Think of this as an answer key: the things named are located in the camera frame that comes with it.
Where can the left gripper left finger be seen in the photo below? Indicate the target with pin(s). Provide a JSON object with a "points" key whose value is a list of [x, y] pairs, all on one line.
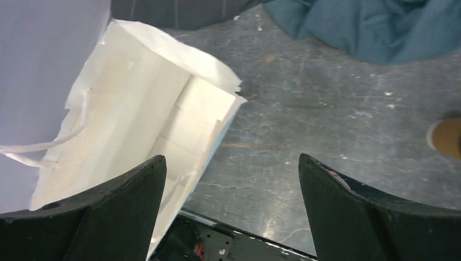
{"points": [[111, 221]]}

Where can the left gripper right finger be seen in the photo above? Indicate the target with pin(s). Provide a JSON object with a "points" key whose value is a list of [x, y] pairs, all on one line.
{"points": [[350, 220]]}

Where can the light blue paper bag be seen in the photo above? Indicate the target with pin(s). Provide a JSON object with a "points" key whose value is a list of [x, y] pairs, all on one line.
{"points": [[141, 93]]}

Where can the blue-grey cloth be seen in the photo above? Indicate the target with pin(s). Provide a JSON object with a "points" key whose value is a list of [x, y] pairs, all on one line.
{"points": [[379, 32]]}

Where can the grey checked cloth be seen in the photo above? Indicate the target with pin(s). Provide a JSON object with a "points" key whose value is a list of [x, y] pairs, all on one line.
{"points": [[179, 14]]}

